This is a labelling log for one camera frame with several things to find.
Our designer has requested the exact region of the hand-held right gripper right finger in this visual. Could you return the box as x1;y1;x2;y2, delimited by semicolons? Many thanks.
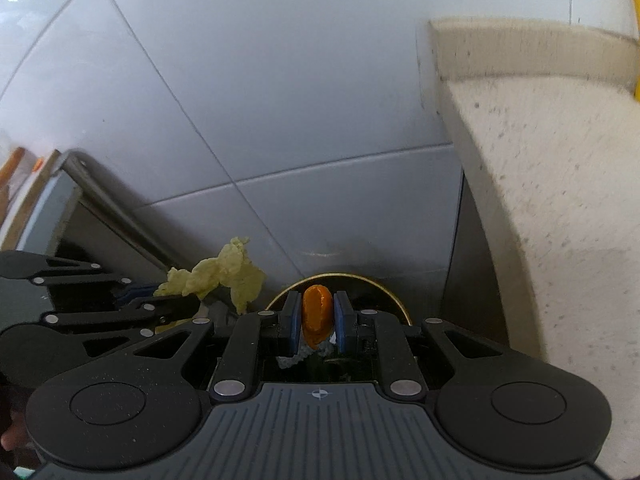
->
334;290;504;403

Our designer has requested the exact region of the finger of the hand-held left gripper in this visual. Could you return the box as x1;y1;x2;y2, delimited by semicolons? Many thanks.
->
42;295;199;357
0;250;162;302

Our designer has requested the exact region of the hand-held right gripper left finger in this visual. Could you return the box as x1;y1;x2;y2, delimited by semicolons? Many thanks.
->
135;290;303;403

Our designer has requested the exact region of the orange peel piece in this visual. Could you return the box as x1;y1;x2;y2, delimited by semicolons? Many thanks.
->
301;283;335;351

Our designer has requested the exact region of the black trash bin gold rim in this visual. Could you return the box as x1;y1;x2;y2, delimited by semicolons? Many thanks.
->
262;272;416;385

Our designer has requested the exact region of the pale cabbage leaf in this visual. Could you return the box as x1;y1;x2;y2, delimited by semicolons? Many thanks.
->
152;236;268;314

